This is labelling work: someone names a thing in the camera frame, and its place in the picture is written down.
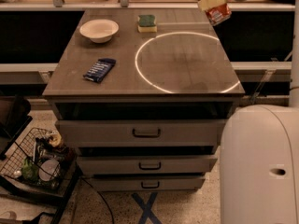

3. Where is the bottom grey drawer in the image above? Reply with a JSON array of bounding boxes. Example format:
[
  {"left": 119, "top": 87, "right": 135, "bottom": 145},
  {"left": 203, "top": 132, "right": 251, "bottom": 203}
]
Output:
[{"left": 89, "top": 176, "right": 205, "bottom": 191}]

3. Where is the black wire basket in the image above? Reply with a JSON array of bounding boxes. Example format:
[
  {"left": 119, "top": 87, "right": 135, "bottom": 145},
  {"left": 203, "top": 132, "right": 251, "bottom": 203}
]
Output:
[{"left": 1, "top": 128, "right": 75, "bottom": 190}]

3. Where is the blue snack bar packet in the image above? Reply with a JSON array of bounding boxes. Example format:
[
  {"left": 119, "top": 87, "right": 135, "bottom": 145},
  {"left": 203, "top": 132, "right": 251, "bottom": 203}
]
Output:
[{"left": 83, "top": 58, "right": 116, "bottom": 83}]

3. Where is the black floor cable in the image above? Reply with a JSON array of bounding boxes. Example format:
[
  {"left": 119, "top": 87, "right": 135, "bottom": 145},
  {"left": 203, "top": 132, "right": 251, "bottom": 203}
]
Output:
[{"left": 81, "top": 177, "right": 116, "bottom": 224}]

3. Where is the green yellow sponge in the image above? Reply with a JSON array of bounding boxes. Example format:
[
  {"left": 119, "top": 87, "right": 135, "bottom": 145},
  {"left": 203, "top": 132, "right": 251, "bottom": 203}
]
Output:
[{"left": 137, "top": 14, "right": 157, "bottom": 33}]

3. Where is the top grey drawer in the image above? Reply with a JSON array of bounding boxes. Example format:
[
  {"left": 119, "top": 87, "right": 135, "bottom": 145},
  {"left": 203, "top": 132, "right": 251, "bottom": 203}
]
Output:
[{"left": 56, "top": 119, "right": 225, "bottom": 147}]

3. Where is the grey drawer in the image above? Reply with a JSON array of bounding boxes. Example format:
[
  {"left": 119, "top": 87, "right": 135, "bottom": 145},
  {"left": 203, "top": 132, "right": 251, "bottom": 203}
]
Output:
[
  {"left": 56, "top": 119, "right": 225, "bottom": 147},
  {"left": 89, "top": 176, "right": 205, "bottom": 191},
  {"left": 77, "top": 155, "right": 217, "bottom": 175}
]

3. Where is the middle grey drawer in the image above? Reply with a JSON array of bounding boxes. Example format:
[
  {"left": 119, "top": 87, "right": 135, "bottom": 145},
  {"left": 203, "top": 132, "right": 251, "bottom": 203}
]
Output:
[{"left": 77, "top": 155, "right": 217, "bottom": 175}]

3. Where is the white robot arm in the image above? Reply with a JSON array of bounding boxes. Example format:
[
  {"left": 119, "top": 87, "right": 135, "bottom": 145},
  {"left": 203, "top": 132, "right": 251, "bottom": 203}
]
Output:
[{"left": 220, "top": 3, "right": 299, "bottom": 224}]

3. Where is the red coke can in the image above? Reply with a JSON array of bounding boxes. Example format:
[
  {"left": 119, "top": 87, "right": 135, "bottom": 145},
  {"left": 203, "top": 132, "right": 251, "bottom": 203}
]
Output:
[{"left": 203, "top": 2, "right": 232, "bottom": 26}]

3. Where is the white bowl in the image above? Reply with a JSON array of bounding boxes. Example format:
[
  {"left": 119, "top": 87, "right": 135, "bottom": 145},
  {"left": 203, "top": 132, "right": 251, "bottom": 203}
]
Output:
[{"left": 79, "top": 20, "right": 119, "bottom": 43}]

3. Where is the white cup in basket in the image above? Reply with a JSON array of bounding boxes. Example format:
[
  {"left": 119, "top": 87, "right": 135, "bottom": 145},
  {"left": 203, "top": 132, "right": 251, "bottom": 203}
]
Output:
[{"left": 38, "top": 159, "right": 60, "bottom": 182}]

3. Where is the grey drawer cabinet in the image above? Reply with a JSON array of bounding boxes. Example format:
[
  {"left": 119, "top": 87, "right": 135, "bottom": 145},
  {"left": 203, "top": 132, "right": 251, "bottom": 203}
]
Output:
[{"left": 44, "top": 9, "right": 244, "bottom": 179}]

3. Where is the green packet in basket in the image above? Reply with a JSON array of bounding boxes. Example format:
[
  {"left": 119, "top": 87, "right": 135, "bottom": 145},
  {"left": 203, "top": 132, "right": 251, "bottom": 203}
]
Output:
[{"left": 21, "top": 157, "right": 39, "bottom": 182}]

